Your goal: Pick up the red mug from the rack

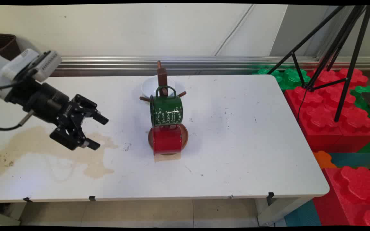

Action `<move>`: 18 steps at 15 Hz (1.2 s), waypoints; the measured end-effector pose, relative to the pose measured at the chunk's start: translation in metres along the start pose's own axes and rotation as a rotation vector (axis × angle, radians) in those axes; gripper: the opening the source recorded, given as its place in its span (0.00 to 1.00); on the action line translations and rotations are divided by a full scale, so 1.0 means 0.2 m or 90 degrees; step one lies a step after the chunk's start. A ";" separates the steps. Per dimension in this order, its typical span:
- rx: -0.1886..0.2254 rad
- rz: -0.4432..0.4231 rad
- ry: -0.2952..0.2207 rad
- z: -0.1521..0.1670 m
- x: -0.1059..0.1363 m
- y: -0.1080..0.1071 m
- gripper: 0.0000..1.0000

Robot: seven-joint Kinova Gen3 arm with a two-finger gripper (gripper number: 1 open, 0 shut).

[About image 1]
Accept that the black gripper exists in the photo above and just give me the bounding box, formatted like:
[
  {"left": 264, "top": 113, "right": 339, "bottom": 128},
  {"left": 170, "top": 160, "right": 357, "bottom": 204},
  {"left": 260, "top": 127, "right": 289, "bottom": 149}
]
[{"left": 4, "top": 78, "right": 109, "bottom": 151}]

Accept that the red enamel mug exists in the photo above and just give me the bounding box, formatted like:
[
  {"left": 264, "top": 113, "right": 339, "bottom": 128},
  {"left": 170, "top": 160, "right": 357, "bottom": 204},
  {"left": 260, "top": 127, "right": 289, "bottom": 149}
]
[{"left": 152, "top": 124, "right": 183, "bottom": 156}]

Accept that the white bowl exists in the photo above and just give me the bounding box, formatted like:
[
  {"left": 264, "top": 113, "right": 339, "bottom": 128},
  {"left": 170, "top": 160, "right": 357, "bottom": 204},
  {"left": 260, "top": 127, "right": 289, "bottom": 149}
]
[{"left": 141, "top": 76, "right": 185, "bottom": 99}]

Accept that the green enamel mug white script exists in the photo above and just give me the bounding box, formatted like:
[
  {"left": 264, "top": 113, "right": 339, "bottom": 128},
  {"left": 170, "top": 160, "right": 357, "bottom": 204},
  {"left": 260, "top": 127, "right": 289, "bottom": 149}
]
[{"left": 150, "top": 85, "right": 184, "bottom": 128}]

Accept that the wooden mug tree stand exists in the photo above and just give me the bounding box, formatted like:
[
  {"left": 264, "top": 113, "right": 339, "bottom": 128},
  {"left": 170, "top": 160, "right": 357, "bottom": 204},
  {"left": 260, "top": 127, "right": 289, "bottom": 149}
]
[{"left": 139, "top": 60, "right": 189, "bottom": 156}]

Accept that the brown wicker basket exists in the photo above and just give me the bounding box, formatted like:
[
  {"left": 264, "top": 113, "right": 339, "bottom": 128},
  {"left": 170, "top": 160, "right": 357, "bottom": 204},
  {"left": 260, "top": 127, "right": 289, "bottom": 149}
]
[{"left": 0, "top": 33, "right": 21, "bottom": 61}]

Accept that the green foam block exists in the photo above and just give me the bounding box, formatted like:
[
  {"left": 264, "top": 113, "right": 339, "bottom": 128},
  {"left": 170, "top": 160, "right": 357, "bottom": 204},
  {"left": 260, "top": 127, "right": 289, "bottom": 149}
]
[
  {"left": 252, "top": 67, "right": 311, "bottom": 90},
  {"left": 350, "top": 85, "right": 370, "bottom": 153}
]

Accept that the grey metal table leg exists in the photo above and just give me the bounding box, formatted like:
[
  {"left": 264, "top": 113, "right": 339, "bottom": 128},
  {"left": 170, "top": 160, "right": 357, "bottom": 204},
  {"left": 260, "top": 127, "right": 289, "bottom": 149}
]
[{"left": 256, "top": 197, "right": 314, "bottom": 227}]

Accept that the large red foam block stack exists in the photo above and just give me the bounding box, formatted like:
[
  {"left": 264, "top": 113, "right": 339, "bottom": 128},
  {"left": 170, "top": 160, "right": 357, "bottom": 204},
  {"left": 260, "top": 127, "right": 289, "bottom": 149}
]
[{"left": 284, "top": 68, "right": 370, "bottom": 153}]

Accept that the teal orange geometric floor mat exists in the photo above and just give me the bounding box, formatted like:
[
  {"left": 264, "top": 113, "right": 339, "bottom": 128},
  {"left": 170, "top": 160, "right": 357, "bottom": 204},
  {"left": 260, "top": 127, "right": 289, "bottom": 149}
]
[{"left": 284, "top": 151, "right": 370, "bottom": 227}]

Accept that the black tripod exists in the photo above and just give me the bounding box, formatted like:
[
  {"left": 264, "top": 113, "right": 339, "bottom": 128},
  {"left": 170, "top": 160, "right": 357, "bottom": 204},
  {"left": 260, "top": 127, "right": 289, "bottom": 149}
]
[{"left": 266, "top": 5, "right": 370, "bottom": 122}]

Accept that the black cable with silver plug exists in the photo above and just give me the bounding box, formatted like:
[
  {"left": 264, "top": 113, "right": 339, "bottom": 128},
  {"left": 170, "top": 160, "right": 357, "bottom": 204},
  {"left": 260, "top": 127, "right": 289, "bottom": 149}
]
[{"left": 0, "top": 110, "right": 35, "bottom": 131}]

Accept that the aluminium wall rail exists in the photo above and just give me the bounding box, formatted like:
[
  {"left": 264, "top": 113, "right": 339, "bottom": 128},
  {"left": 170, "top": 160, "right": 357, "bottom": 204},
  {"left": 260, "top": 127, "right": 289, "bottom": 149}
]
[{"left": 51, "top": 56, "right": 370, "bottom": 77}]

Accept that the white wall cable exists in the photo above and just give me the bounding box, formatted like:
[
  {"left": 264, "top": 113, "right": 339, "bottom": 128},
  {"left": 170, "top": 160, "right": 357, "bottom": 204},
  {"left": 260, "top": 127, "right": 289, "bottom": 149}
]
[{"left": 214, "top": 4, "right": 255, "bottom": 57}]

